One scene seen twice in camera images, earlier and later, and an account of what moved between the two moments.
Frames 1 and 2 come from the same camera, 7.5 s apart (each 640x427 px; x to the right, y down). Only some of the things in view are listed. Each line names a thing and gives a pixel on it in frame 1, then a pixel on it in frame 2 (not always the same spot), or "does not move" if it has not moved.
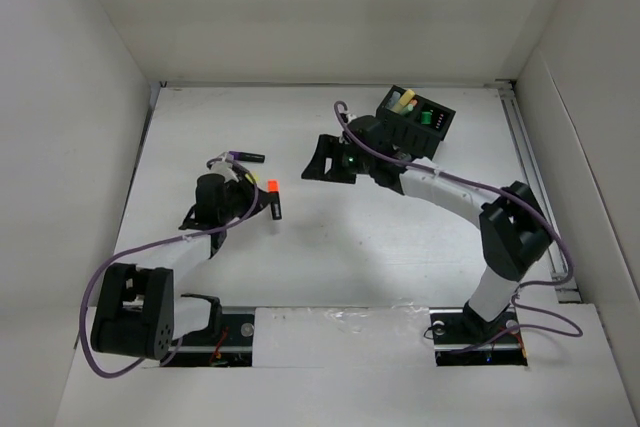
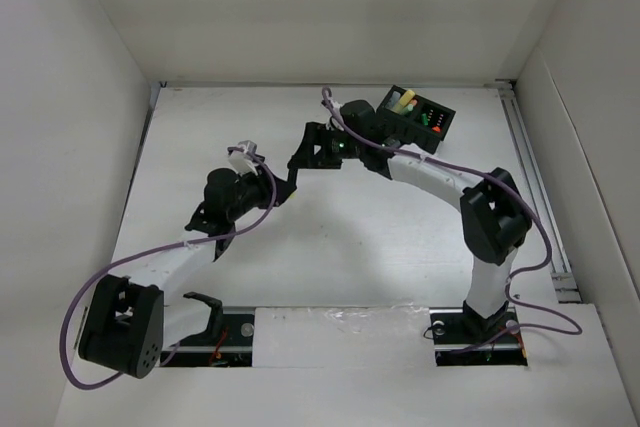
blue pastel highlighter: [394, 99] does not move
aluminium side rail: [533, 175] does not move
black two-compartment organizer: [415, 124] does not move
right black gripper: [329, 147] to [306, 157]
